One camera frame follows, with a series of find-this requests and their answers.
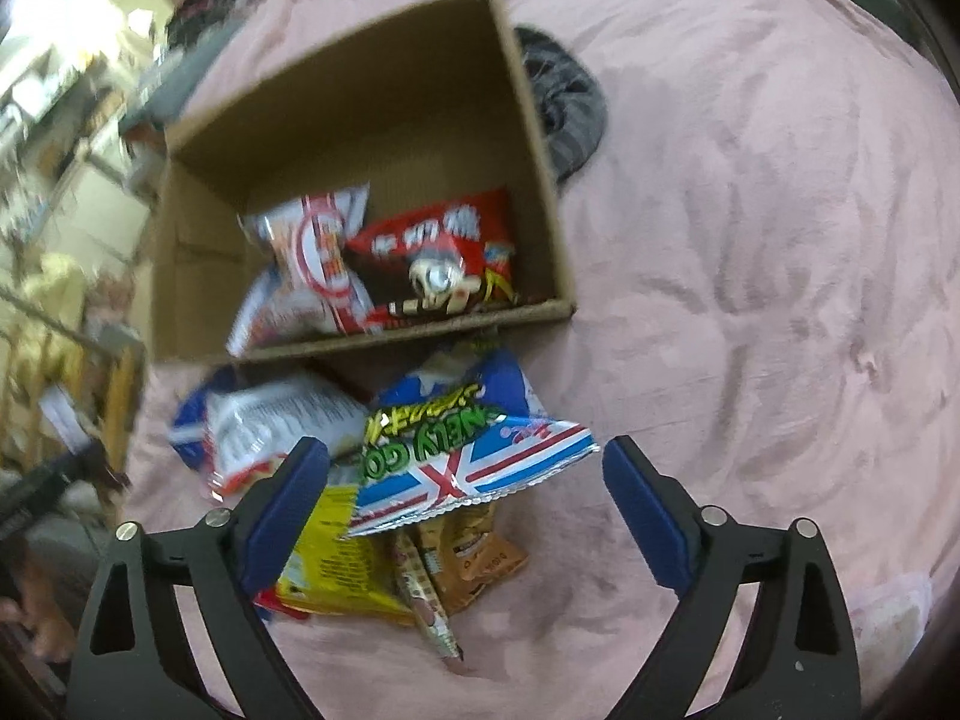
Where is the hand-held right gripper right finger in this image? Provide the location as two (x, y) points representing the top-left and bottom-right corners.
(602, 435), (860, 720)

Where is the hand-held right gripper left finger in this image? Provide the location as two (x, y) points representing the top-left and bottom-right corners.
(66, 435), (331, 720)

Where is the yellow snack packet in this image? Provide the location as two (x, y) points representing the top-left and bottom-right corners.
(255, 484), (417, 627)

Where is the blue and white snack packet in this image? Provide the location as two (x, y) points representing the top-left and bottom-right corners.
(171, 371), (368, 503)

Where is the patterned stick snack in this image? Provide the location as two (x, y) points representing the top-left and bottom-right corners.
(394, 529), (470, 676)

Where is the brown snack packet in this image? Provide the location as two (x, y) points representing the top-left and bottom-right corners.
(416, 502), (530, 616)

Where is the blue green flag snack packet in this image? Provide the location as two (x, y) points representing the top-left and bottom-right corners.
(341, 349), (601, 541)

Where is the white and red snack packet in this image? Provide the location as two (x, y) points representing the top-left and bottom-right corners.
(238, 184), (376, 335)

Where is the brown cardboard box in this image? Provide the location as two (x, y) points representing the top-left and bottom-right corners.
(150, 0), (578, 365)

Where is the person's left hand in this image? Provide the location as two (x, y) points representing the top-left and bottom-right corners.
(0, 562), (80, 665)

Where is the yellow cloth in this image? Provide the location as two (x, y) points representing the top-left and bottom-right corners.
(15, 251), (91, 383)

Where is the white blue red snack packet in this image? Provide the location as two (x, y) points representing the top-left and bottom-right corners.
(225, 270), (338, 359)

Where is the pink blanket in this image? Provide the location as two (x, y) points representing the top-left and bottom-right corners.
(124, 0), (953, 720)

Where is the dark grey cloth bundle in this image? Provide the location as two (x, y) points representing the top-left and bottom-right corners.
(514, 26), (607, 185)

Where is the dark clothes pile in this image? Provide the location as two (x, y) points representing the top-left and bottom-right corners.
(165, 0), (256, 46)

